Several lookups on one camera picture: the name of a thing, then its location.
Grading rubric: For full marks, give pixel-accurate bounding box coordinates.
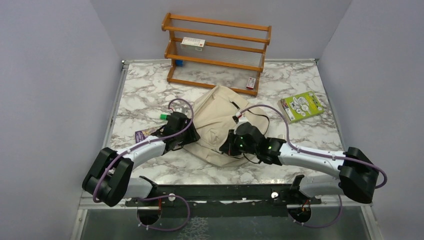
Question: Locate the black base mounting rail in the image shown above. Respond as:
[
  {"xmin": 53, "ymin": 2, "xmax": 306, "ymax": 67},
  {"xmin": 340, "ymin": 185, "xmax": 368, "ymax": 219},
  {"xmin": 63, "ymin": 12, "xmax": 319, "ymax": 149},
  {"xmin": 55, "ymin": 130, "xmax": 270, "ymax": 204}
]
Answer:
[{"xmin": 125, "ymin": 184, "xmax": 321, "ymax": 218}]

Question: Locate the white red box on shelf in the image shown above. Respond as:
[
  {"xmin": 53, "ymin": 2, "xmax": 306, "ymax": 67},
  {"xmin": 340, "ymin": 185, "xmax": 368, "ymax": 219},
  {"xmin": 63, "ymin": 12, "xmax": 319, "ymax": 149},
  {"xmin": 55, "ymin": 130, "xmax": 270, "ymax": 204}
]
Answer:
[{"xmin": 180, "ymin": 36, "xmax": 206, "ymax": 52}]

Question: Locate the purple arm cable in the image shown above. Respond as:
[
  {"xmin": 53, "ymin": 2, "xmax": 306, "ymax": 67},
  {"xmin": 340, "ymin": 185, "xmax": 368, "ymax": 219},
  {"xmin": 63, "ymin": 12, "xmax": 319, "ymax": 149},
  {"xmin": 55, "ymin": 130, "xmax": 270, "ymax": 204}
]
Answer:
[
  {"xmin": 92, "ymin": 97, "xmax": 195, "ymax": 204},
  {"xmin": 239, "ymin": 104, "xmax": 388, "ymax": 190}
]

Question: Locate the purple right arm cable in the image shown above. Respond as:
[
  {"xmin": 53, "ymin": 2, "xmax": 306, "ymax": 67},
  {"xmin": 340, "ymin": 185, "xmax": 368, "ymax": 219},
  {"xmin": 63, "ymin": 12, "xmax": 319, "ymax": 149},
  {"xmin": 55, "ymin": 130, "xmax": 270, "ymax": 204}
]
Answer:
[{"xmin": 239, "ymin": 104, "xmax": 388, "ymax": 190}]

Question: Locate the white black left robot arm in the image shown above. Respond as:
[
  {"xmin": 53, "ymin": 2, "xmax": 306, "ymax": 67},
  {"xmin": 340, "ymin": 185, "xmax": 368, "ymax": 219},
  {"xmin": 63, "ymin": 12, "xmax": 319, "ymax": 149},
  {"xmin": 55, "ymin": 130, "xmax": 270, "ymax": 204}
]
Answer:
[{"xmin": 82, "ymin": 111, "xmax": 200, "ymax": 207}]

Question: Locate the orange wooden shelf rack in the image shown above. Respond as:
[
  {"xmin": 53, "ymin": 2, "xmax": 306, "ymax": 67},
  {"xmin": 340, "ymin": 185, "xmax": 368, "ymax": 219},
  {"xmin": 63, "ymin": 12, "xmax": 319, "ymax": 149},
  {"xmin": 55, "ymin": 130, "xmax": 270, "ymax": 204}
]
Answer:
[{"xmin": 161, "ymin": 12, "xmax": 272, "ymax": 97}]

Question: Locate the purple treehouse book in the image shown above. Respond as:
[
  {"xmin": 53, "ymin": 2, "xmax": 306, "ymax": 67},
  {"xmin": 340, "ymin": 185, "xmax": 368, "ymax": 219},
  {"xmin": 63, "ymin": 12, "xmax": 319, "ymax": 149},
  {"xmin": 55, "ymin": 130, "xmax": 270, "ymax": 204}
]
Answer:
[{"xmin": 134, "ymin": 126, "xmax": 160, "ymax": 144}]

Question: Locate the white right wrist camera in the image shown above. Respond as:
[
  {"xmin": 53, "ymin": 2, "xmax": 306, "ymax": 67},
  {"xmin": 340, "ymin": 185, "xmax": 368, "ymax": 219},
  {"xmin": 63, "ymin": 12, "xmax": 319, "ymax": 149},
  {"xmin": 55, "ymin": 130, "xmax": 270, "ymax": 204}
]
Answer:
[{"xmin": 233, "ymin": 111, "xmax": 249, "ymax": 126}]

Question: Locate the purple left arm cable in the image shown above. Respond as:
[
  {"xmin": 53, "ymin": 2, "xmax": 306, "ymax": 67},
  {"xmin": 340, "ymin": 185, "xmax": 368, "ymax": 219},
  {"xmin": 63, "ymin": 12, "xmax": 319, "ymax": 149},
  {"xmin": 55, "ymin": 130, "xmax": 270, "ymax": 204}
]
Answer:
[{"xmin": 92, "ymin": 97, "xmax": 195, "ymax": 204}]

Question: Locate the green comic book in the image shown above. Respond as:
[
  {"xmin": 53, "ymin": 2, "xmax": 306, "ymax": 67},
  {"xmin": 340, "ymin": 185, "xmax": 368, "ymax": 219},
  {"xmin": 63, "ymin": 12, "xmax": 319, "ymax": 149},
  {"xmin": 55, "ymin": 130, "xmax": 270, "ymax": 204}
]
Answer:
[{"xmin": 278, "ymin": 91, "xmax": 325, "ymax": 124}]

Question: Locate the small blue item on shelf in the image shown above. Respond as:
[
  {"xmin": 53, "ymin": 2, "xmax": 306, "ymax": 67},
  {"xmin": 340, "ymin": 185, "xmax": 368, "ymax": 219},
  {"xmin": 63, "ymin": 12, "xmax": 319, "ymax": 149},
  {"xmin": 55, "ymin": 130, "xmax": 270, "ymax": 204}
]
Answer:
[{"xmin": 175, "ymin": 59, "xmax": 184, "ymax": 67}]

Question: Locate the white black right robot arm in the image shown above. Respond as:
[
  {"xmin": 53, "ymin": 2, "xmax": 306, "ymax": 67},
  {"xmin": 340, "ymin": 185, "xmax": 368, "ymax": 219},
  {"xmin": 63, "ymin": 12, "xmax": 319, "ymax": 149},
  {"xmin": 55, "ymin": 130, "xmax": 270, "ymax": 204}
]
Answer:
[{"xmin": 219, "ymin": 122, "xmax": 379, "ymax": 204}]

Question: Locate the small red white card box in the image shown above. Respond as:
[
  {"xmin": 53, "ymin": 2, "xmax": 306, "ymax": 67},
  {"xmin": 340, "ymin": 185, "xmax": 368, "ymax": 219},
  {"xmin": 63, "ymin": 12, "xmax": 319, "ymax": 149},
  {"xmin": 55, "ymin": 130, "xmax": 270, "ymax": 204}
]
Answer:
[{"xmin": 246, "ymin": 77, "xmax": 257, "ymax": 90}]

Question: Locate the cream canvas student bag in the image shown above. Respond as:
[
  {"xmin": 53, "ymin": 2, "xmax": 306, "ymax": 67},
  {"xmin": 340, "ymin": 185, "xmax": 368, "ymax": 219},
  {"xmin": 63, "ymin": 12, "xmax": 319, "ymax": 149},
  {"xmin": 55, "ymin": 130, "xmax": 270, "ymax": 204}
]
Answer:
[{"xmin": 184, "ymin": 85, "xmax": 255, "ymax": 167}]

